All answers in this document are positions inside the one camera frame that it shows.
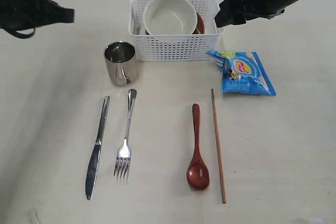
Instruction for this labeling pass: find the shiny stainless steel cup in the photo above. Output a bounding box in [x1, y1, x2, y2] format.
[103, 41, 138, 86]

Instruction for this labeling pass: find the light wooden chopstick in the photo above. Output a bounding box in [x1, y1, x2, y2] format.
[211, 89, 227, 204]

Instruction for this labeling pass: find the silver metal fork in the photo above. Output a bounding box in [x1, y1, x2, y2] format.
[113, 89, 137, 178]

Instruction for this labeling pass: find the brown wooden plate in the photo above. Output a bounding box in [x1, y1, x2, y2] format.
[193, 12, 205, 34]

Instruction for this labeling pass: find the white ceramic bowl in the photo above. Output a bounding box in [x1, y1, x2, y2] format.
[142, 0, 197, 36]

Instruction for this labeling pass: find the dark red wooden spoon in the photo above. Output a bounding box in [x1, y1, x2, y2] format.
[186, 103, 209, 191]

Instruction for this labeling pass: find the silver metal knife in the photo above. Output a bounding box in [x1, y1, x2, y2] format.
[85, 96, 110, 200]

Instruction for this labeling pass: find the black cable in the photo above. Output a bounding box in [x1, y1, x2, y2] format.
[5, 26, 36, 39]

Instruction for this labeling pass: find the blue Lay's chips bag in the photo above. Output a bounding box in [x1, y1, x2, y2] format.
[206, 50, 276, 96]

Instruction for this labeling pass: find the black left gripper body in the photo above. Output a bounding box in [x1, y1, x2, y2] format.
[1, 0, 53, 31]

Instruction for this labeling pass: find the white perforated plastic basket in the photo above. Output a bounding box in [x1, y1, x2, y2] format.
[128, 0, 224, 61]

